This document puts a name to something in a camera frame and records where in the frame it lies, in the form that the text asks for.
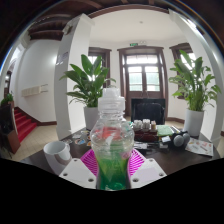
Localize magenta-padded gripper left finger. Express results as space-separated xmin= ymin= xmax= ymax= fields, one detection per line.
xmin=59 ymin=148 xmax=100 ymax=190

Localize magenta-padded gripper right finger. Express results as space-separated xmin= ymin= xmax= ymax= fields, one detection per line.
xmin=128 ymin=148 xmax=168 ymax=190

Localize clear bottle with green drink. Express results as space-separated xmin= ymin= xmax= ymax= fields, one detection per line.
xmin=89 ymin=87 xmax=136 ymax=192

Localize white mug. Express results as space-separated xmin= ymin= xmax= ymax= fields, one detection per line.
xmin=43 ymin=140 xmax=73 ymax=176

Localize black flat device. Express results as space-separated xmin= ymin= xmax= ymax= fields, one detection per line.
xmin=133 ymin=141 xmax=148 ymax=150

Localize brown tray of small jars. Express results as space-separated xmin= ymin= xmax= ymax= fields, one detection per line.
xmin=133 ymin=118 xmax=158 ymax=143

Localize grey round microphones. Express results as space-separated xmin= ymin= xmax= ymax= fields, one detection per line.
xmin=171 ymin=130 xmax=191 ymax=148

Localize green notebook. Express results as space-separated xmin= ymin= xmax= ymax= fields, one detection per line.
xmin=156 ymin=124 xmax=175 ymax=138

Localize printed paper sheet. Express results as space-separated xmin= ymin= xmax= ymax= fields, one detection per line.
xmin=184 ymin=138 xmax=214 ymax=157

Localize black chair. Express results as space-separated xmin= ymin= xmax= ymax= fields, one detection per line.
xmin=130 ymin=98 xmax=166 ymax=126

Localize red carpeted staircase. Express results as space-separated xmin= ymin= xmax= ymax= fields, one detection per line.
xmin=13 ymin=107 xmax=38 ymax=144

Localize brown wooden double door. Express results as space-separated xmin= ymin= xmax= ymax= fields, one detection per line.
xmin=117 ymin=45 xmax=169 ymax=118

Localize potted plant in white pot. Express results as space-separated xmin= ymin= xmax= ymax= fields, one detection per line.
xmin=168 ymin=49 xmax=222 ymax=138
xmin=59 ymin=54 xmax=117 ymax=131

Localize brown framed window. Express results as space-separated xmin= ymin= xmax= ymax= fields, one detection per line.
xmin=88 ymin=47 xmax=113 ymax=84
xmin=169 ymin=42 xmax=195 ymax=99

